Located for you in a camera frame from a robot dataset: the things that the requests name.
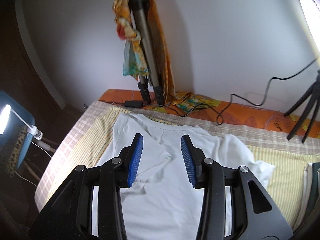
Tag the folded white cloth stack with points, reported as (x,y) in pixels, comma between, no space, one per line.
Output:
(310,193)

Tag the blue chair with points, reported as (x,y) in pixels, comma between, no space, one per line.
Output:
(15,140)

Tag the beige plaid blanket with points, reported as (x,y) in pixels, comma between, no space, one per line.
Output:
(61,163)

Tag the black power adapter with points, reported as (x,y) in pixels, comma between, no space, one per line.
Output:
(133,104)

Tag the orange floral hanging cloth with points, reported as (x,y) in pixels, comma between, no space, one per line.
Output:
(134,60)

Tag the small black mini tripod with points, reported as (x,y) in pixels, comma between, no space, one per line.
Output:
(313,94)

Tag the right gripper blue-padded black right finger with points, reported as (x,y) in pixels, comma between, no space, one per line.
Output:
(235,204)

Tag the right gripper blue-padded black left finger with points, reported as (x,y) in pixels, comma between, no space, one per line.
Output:
(87,205)

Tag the orange floral bed sheet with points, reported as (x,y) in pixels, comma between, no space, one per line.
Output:
(236,114)

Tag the folded grey black tripod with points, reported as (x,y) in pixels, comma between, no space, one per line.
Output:
(140,9)

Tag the yellow striped sheet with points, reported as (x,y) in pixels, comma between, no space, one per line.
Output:
(285,187)

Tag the white t-shirt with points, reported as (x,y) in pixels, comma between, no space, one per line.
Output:
(161,203)

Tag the white desk lamp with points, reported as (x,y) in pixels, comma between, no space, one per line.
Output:
(12,122)

